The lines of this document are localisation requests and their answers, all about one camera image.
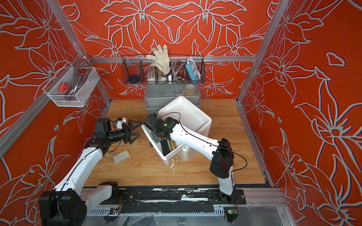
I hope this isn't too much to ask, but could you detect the white power strip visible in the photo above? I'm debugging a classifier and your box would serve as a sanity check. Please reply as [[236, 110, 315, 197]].
[[147, 70, 156, 82]]

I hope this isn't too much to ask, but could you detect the white wire wall basket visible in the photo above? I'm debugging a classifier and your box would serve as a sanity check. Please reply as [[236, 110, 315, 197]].
[[42, 63, 100, 107]]

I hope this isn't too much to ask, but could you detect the grey plastic storage box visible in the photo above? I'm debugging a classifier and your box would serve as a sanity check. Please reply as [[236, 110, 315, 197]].
[[145, 84, 201, 114]]

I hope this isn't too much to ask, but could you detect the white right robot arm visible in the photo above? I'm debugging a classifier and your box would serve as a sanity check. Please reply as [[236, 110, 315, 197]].
[[143, 114, 234, 196]]

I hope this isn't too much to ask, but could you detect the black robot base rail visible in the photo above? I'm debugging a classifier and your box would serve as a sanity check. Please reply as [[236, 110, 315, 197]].
[[98, 185, 247, 214]]

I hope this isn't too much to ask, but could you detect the dark blue round object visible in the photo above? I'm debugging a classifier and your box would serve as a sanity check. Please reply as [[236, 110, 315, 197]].
[[127, 74, 140, 84]]

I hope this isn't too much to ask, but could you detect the gold microphone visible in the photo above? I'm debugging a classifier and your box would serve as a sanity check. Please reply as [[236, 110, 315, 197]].
[[169, 140, 178, 151]]

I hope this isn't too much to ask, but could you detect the black microphone silver head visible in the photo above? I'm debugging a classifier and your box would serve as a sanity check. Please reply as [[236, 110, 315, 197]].
[[160, 139, 171, 156]]

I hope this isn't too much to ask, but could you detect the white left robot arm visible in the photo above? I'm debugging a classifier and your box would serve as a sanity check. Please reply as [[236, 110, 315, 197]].
[[39, 118, 141, 226]]

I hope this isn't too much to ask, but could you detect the blue white box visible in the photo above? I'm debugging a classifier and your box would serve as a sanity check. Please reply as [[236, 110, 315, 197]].
[[186, 57, 201, 82]]

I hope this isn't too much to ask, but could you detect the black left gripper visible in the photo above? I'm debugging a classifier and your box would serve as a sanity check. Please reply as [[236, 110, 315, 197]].
[[107, 120, 142, 144]]

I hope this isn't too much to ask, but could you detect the white work glove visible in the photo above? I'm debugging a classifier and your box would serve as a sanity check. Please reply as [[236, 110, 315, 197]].
[[146, 45, 171, 75]]

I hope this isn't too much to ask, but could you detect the white drawer cabinet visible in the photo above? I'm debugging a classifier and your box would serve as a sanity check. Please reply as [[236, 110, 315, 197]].
[[141, 96, 212, 165]]

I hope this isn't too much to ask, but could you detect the black wire wall basket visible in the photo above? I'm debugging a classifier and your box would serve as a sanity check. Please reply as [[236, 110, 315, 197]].
[[121, 55, 206, 84]]

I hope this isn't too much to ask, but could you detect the metal coiled hose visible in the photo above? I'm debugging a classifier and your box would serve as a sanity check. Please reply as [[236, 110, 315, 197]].
[[173, 60, 187, 82]]

